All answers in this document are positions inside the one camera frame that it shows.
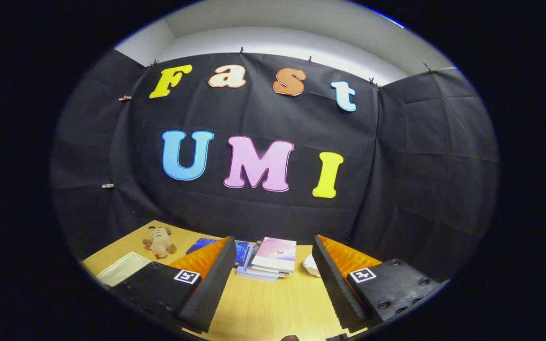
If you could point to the dark blue book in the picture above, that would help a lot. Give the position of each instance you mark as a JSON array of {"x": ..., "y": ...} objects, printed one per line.
[{"x": 202, "y": 244}]

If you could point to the light blue cover book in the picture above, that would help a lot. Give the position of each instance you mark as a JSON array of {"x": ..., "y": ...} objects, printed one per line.
[{"x": 254, "y": 277}]

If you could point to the tan plush dog toy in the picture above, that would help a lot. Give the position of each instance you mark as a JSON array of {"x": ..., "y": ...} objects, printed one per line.
[{"x": 160, "y": 242}]

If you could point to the brown fabric storage box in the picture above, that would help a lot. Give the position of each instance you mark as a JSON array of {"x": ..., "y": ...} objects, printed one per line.
[{"x": 123, "y": 268}]

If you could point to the pink clothes peg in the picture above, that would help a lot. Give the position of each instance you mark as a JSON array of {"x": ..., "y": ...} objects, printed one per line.
[{"x": 124, "y": 98}]

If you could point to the pink cover book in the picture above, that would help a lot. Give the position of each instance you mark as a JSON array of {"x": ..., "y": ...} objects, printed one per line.
[{"x": 275, "y": 251}]

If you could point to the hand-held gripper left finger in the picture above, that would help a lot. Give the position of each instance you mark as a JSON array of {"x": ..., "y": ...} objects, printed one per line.
[{"x": 206, "y": 303}]

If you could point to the white cover book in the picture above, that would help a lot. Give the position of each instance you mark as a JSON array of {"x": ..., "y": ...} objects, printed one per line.
[{"x": 266, "y": 273}]

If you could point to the white plush toy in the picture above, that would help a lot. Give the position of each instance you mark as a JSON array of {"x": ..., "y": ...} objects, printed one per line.
[{"x": 312, "y": 266}]

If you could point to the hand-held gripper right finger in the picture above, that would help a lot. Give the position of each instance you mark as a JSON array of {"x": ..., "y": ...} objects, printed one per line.
[{"x": 337, "y": 289}]

